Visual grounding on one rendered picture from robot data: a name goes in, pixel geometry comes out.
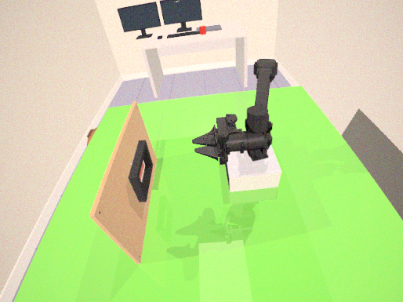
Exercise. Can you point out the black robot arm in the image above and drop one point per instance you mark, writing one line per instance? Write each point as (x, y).
(257, 122)

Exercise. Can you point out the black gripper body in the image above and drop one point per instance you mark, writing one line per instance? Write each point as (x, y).
(229, 142)

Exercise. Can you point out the dark grey picture frame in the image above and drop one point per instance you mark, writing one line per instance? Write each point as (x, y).
(141, 170)

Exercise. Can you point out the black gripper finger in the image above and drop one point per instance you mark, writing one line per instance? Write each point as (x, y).
(208, 139)
(207, 151)

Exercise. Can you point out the tan rectangular board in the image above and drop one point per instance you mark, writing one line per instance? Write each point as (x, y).
(116, 209)

